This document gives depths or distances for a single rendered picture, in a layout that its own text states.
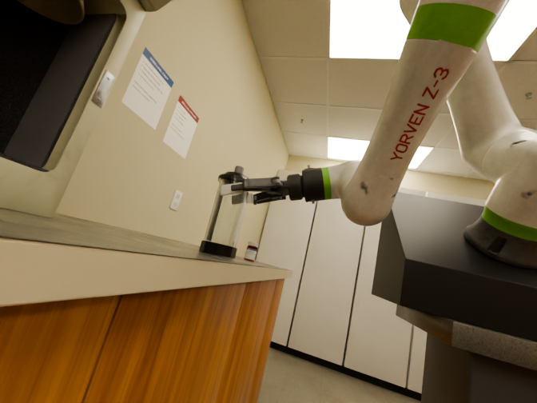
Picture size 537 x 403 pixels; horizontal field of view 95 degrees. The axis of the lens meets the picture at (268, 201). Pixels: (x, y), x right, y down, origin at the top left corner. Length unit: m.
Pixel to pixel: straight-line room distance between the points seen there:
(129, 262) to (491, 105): 0.75
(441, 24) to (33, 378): 0.62
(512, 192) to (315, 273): 2.61
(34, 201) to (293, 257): 2.83
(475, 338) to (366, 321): 2.63
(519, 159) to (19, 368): 0.77
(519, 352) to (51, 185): 0.82
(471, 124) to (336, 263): 2.55
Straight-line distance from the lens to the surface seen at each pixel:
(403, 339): 3.28
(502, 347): 0.60
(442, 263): 0.64
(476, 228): 0.75
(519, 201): 0.69
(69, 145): 0.57
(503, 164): 0.72
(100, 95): 0.61
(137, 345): 0.39
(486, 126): 0.77
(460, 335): 0.57
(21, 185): 0.54
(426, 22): 0.53
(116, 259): 0.25
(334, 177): 0.67
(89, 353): 0.33
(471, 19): 0.52
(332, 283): 3.12
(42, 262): 0.22
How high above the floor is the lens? 0.96
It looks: 13 degrees up
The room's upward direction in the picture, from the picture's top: 14 degrees clockwise
